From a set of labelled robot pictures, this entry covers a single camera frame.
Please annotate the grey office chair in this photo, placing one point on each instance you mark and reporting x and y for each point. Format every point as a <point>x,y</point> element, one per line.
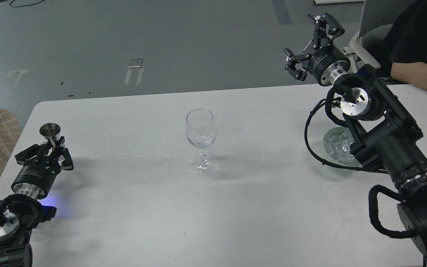
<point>377,19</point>

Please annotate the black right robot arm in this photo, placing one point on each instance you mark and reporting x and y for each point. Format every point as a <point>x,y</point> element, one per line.
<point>384,132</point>

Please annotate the clear wine glass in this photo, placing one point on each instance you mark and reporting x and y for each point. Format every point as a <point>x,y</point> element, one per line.
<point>201,132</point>

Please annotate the steel cocktail jigger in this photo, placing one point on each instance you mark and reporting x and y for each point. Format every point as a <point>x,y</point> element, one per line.
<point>51,132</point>

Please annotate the green bowl of ice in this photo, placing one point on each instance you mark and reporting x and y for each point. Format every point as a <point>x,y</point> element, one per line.
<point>337,143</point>

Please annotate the person in black shirt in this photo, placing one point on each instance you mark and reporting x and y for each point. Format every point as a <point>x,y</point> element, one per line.
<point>404,49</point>

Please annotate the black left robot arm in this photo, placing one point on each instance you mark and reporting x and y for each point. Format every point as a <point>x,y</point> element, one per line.
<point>21,212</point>

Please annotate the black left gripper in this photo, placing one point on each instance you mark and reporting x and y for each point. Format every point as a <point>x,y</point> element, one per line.
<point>34,180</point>

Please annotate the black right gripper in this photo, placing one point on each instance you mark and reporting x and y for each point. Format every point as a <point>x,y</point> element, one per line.
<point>327,62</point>

